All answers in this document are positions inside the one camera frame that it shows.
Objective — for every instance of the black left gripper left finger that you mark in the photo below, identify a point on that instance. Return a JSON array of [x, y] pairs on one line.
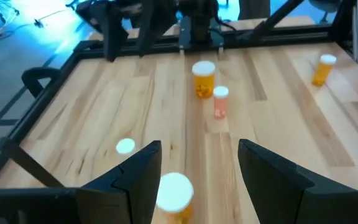
[[129, 193]]

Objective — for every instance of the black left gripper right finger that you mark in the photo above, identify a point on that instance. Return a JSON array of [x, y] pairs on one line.
[[269, 186]]

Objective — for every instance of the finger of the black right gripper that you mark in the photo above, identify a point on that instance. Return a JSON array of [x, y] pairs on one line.
[[113, 34], [149, 28]]

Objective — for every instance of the wide orange medicine bottle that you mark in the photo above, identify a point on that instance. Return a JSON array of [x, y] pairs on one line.
[[174, 191], [204, 84]]

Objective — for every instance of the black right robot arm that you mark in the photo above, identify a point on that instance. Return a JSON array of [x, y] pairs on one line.
[[200, 28]]

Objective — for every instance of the pink medicine bottle white cap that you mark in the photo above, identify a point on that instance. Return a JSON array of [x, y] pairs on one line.
[[221, 105]]

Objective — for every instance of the narrow orange medicine bottle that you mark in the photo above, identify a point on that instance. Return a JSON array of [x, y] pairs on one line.
[[322, 73]]

